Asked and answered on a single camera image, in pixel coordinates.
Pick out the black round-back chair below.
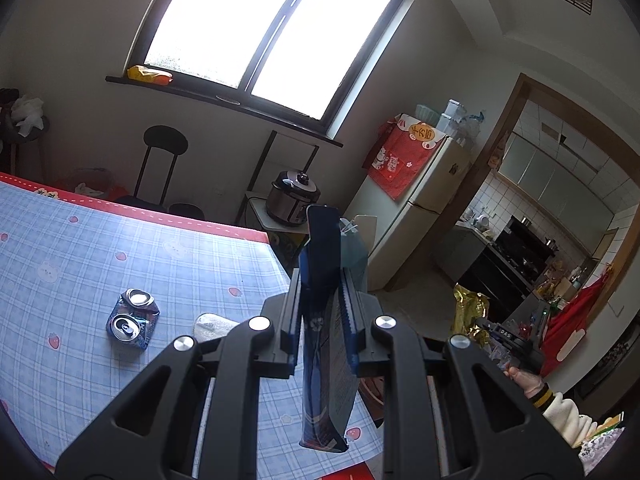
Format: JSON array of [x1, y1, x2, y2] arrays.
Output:
[[116, 125, 190, 208]]

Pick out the black frame shelf rack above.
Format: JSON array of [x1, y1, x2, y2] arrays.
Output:
[[235, 130, 321, 241]]

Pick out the patterned purple clothing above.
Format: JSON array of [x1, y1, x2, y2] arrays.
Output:
[[577, 412, 626, 461]]

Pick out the blue plaid tablecloth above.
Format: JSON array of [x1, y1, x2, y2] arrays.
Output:
[[0, 171, 386, 480]]

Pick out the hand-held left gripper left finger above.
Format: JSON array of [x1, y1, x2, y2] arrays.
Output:
[[55, 267, 303, 480]]

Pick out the grey kitchen counter cabinet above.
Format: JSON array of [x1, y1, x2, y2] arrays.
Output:
[[434, 225, 488, 283]]

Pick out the dark window sill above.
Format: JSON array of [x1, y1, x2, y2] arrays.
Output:
[[105, 75, 344, 148]]

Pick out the crushed blue drink can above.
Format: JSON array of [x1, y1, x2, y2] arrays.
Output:
[[105, 287, 162, 351]]

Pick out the grey bin with white liner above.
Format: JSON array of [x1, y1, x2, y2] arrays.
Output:
[[9, 94, 51, 173]]

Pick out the red hanging cloth bag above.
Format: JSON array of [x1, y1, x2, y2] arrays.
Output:
[[537, 270, 616, 376]]

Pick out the dark framed window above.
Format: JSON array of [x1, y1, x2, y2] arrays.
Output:
[[124, 0, 418, 137]]

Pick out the clear plastic bags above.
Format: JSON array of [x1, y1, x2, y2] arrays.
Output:
[[457, 110, 486, 148]]

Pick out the brown round plastic bin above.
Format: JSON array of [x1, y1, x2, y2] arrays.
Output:
[[359, 374, 386, 428]]

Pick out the gold foil wrapper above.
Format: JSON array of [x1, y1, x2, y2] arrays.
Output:
[[451, 284, 493, 348]]

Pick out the pale kitchen wall cabinets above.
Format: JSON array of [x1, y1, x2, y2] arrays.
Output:
[[500, 132, 616, 256]]

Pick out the black bag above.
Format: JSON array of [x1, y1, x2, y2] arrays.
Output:
[[0, 89, 20, 143]]

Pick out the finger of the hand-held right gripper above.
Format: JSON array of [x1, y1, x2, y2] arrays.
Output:
[[467, 316, 501, 343]]

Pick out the crumpled white plastic bag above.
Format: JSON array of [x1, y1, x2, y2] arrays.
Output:
[[192, 312, 241, 346]]

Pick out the blue carton box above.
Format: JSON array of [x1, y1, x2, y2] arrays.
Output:
[[298, 205, 379, 453]]

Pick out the white refrigerator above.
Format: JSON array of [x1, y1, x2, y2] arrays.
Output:
[[345, 110, 476, 291]]

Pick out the person's right hand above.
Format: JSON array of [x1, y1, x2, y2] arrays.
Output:
[[504, 366, 546, 401]]

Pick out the yellow snack packet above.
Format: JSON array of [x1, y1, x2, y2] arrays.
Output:
[[126, 65, 175, 86]]

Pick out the red printed cloth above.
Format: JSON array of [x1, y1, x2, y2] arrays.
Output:
[[367, 114, 448, 203]]

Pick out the black round stool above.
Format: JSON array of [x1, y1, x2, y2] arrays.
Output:
[[167, 202, 206, 221]]

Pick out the wooden door frame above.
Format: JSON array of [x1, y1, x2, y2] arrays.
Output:
[[385, 72, 640, 311]]

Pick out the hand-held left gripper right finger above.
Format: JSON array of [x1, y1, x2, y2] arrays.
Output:
[[339, 267, 586, 480]]

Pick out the black kitchen range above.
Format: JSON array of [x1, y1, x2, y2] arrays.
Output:
[[457, 215, 558, 311]]

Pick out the brown paper hanging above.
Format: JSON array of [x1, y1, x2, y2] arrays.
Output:
[[487, 132, 511, 171]]

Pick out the silver electric pressure cooker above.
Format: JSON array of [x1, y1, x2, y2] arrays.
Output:
[[265, 170, 322, 226]]

